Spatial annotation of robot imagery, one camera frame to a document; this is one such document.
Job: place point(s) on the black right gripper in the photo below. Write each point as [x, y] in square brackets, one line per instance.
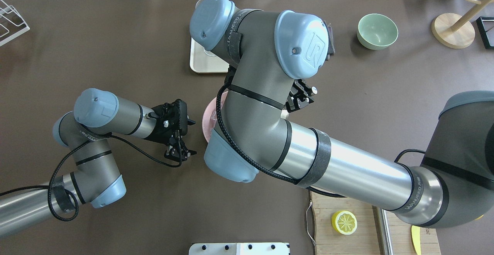
[299, 96]

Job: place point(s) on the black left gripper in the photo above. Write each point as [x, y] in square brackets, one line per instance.
[161, 132]

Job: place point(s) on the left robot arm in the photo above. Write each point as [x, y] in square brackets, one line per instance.
[89, 173]

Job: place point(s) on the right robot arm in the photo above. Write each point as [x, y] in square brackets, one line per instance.
[270, 54]

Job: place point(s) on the pink bowl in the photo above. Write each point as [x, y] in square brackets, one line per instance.
[209, 119]

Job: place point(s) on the grey folded cloth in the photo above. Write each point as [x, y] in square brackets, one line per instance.
[331, 42]

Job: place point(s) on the cream rabbit tray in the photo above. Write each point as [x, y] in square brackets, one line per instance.
[204, 62]

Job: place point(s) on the mint green bowl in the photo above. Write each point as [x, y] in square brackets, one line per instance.
[376, 32]

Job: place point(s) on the half lemon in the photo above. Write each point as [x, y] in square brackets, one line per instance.
[344, 222]

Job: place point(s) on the bamboo cutting board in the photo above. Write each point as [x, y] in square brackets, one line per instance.
[355, 232]

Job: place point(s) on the steel muddler black tip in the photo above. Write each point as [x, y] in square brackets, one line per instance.
[383, 231]

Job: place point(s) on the wooden mug tree stand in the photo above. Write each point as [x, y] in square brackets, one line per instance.
[454, 30]

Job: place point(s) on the yellow plastic knife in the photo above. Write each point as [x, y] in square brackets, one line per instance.
[416, 239]

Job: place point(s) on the black glass holder tray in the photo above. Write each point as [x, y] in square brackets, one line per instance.
[485, 27]

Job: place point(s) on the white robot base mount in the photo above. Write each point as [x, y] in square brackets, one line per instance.
[245, 248]

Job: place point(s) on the white wire cup rack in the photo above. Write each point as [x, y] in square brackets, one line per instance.
[12, 23]

